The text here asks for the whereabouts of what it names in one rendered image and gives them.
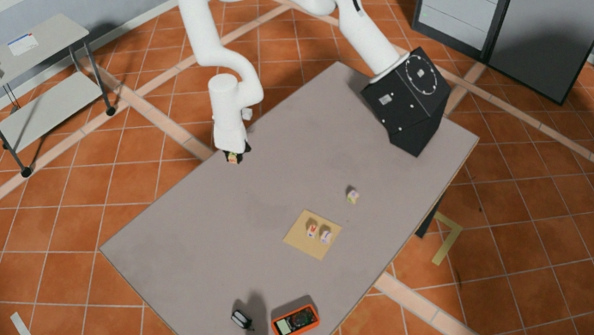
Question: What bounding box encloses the tan square mat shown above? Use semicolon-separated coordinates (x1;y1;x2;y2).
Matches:
282;210;342;260

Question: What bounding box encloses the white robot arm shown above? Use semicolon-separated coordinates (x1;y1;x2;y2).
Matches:
178;0;410;131

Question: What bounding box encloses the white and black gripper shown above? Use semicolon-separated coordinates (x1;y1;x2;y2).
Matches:
214;122;252;165

